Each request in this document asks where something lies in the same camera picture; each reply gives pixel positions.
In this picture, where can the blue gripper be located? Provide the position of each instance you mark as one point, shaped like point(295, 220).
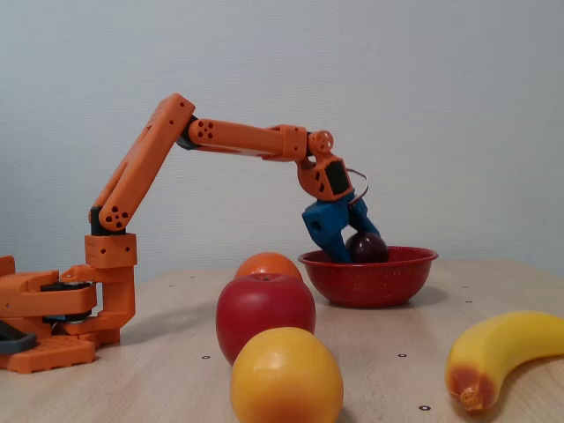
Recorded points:
point(330, 220)

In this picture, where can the dark purple plum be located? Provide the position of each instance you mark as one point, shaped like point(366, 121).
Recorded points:
point(369, 249)

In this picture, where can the orange robot base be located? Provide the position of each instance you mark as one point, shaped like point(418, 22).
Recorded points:
point(53, 352)

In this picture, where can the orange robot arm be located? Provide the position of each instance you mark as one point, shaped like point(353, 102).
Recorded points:
point(141, 163)

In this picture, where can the red speckled bowl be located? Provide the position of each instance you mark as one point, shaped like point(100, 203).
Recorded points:
point(370, 284)

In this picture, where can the red apple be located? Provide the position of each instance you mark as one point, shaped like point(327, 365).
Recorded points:
point(264, 308)

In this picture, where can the yellow orange round fruit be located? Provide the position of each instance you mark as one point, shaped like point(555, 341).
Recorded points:
point(286, 379)

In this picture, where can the yellow banana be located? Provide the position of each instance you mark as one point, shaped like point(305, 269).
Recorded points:
point(506, 339)

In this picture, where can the black table clamp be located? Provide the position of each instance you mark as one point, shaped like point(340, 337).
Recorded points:
point(17, 344)

